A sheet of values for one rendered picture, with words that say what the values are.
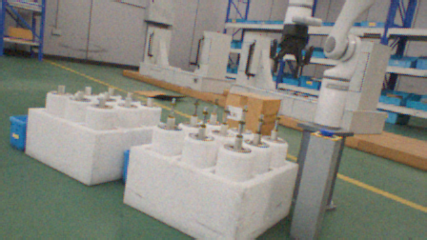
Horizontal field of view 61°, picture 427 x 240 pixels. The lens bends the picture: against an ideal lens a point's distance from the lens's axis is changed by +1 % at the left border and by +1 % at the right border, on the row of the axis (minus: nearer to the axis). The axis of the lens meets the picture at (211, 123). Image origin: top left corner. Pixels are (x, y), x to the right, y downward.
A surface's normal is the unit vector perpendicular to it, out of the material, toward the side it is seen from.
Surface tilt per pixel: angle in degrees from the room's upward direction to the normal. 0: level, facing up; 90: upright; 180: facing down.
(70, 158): 90
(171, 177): 90
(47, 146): 90
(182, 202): 90
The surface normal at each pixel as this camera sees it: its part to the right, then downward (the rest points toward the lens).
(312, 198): -0.55, 0.06
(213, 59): 0.61, 0.24
